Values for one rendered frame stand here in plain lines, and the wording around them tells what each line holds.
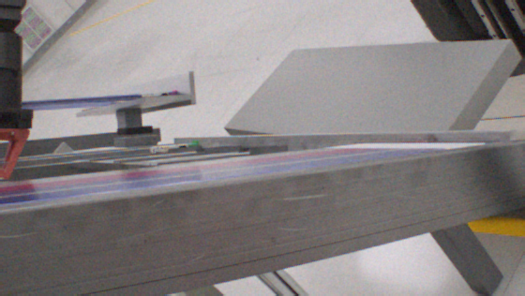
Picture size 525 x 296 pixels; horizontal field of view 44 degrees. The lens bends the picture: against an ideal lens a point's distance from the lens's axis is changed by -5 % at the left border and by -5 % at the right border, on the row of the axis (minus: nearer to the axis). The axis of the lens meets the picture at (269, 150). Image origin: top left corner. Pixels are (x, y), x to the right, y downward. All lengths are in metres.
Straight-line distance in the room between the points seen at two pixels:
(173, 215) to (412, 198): 0.20
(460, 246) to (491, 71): 0.51
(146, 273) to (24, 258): 0.07
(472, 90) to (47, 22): 8.19
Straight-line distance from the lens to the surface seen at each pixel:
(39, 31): 8.94
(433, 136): 0.72
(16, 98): 0.96
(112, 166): 0.93
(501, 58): 1.04
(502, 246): 1.62
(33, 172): 1.07
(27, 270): 0.37
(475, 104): 1.00
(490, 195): 0.60
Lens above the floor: 1.13
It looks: 26 degrees down
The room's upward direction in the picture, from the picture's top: 41 degrees counter-clockwise
